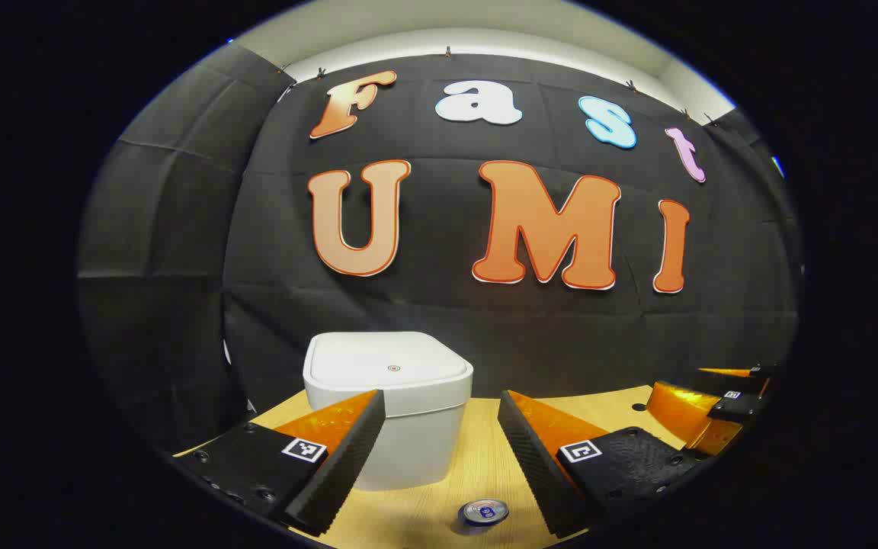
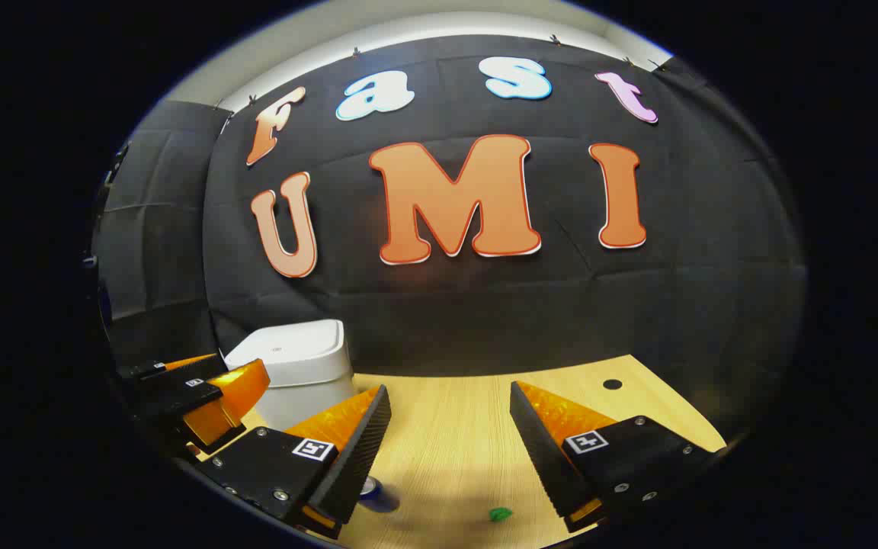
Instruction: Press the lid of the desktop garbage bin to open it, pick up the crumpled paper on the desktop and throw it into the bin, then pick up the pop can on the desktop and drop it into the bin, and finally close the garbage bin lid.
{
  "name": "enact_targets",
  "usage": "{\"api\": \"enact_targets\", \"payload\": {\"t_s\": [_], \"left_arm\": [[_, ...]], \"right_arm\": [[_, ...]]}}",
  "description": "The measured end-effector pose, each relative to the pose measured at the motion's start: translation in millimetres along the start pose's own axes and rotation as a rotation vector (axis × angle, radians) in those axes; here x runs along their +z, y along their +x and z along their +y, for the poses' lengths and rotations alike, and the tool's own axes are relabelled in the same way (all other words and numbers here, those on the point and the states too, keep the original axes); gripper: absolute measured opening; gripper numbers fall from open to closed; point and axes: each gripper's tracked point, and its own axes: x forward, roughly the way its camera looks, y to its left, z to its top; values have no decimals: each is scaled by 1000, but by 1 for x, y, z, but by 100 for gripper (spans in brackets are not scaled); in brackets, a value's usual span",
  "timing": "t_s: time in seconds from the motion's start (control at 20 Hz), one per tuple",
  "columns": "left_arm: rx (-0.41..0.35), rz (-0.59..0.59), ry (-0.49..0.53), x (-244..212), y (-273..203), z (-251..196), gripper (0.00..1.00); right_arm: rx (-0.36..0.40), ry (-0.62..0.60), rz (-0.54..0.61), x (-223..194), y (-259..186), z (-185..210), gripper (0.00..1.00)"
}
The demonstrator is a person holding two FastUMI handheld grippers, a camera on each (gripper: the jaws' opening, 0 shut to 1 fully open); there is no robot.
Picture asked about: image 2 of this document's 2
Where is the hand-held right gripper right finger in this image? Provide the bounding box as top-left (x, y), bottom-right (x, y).
top-left (510, 381), bottom-right (718, 535)

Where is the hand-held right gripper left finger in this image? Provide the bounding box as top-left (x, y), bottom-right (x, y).
top-left (197, 384), bottom-right (393, 541)

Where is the blue pop can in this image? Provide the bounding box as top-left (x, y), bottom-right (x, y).
top-left (357, 477), bottom-right (400, 513)

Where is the white desktop garbage bin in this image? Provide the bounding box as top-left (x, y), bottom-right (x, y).
top-left (223, 319), bottom-right (354, 432)

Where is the wooden desktop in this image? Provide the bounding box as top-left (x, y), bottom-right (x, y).
top-left (195, 355), bottom-right (728, 548)

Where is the black backdrop cloth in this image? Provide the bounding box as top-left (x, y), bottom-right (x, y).
top-left (92, 34), bottom-right (809, 451)

